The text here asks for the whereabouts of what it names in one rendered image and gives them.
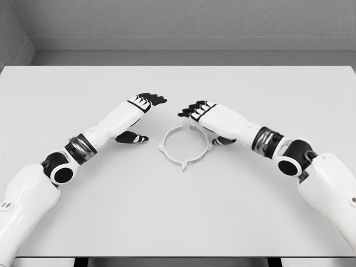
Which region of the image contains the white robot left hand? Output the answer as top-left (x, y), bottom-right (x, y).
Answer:
top-left (95, 93), bottom-right (169, 145)

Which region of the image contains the wide white table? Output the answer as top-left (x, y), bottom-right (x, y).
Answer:
top-left (0, 65), bottom-right (356, 267)

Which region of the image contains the thin white pipe clamp ring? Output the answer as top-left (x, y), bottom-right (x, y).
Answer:
top-left (158, 118), bottom-right (210, 173)

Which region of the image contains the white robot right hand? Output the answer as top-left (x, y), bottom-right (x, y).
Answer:
top-left (177, 100), bottom-right (249, 146)

